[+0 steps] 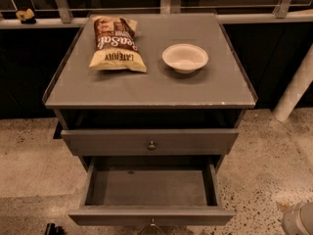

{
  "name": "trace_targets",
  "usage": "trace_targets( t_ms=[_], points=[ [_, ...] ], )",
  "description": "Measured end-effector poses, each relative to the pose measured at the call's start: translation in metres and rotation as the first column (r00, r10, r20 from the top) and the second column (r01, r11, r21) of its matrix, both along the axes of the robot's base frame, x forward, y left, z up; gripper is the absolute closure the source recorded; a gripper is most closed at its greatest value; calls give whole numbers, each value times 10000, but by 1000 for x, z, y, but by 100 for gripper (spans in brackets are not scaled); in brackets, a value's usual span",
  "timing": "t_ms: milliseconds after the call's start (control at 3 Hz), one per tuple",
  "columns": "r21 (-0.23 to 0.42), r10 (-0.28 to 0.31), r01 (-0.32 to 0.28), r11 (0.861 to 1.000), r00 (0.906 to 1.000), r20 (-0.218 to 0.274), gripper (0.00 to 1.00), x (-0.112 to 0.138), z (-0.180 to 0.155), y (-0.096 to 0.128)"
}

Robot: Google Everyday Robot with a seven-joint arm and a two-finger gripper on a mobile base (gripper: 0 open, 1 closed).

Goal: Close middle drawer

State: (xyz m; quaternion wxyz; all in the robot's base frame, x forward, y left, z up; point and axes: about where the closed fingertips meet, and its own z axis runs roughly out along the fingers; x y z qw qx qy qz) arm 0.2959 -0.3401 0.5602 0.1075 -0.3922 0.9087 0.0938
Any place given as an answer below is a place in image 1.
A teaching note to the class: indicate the grey drawer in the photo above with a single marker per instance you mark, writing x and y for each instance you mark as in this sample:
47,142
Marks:
150,142
161,190

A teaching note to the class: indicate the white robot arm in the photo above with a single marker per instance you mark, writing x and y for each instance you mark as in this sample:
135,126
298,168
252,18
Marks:
298,219

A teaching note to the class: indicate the grey wooden drawer cabinet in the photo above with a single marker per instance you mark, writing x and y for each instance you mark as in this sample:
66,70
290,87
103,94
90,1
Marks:
216,96

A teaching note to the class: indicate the grey top drawer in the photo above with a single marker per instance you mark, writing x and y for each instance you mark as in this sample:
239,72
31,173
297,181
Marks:
150,142

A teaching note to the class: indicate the white paper bowl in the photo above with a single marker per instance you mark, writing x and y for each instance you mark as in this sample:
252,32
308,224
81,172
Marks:
185,58

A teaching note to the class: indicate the sea salt chip bag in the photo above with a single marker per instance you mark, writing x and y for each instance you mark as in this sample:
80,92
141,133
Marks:
115,47

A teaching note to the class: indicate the round metal floor object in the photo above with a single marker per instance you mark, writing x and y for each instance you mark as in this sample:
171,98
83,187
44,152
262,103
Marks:
151,229

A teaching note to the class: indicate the metal window railing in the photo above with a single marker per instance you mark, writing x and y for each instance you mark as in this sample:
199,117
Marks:
53,13

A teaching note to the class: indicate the white diagonal pole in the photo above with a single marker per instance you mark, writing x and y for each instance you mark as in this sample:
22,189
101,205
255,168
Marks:
300,82

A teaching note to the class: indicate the black object on floor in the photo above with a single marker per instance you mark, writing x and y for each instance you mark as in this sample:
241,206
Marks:
53,229

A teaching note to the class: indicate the small yellow black object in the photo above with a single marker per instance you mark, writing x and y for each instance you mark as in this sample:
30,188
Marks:
26,16

